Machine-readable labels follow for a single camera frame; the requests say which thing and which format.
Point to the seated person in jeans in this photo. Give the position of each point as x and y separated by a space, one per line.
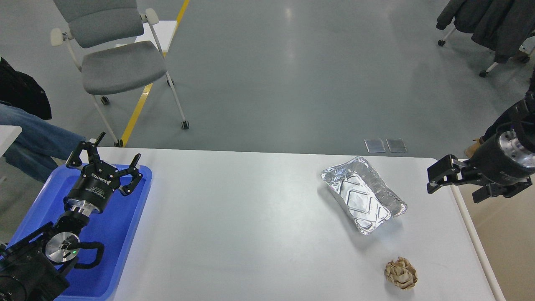
24 103

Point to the grey office chair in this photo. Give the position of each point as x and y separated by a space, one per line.
119 69

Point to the crumpled brown paper ball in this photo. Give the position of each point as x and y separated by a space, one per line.
401 273

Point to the left floor socket plate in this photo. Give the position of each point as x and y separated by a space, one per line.
375 145

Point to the beige plastic bin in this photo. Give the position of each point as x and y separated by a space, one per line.
506 228

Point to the white board behind chair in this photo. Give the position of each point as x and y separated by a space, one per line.
164 31

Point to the tan boot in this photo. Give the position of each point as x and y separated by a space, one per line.
471 150

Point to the aluminium foil tray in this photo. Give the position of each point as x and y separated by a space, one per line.
362 194

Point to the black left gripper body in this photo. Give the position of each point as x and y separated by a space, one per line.
95 187

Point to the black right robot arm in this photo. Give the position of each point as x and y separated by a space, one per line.
519 118

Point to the right floor socket plate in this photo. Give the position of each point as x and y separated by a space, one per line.
396 145

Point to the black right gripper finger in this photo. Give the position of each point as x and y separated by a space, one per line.
488 191
445 172

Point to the dark jackets on chair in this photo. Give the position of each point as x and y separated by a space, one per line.
499 25

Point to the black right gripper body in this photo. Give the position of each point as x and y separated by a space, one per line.
504 160

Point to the white side table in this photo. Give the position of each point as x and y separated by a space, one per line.
8 134

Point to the floor socket plate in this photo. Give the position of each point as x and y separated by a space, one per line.
375 145
396 145

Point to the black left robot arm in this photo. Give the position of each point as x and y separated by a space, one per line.
36 267

